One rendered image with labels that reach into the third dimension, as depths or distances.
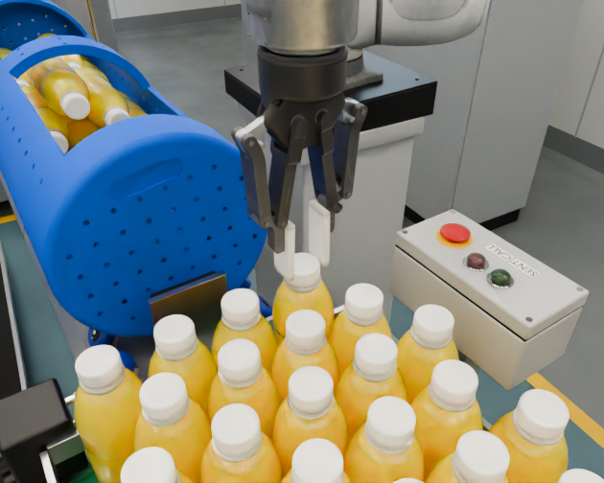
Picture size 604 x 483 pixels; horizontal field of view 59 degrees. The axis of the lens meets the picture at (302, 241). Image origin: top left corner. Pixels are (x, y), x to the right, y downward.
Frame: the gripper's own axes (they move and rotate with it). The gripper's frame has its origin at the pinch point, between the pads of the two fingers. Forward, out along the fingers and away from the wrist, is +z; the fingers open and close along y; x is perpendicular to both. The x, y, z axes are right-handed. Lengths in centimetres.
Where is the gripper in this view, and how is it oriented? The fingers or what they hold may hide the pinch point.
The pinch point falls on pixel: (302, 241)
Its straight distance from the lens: 56.1
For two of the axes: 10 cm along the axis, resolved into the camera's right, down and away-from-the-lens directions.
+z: 0.0, 8.1, 5.9
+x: 5.6, 4.9, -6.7
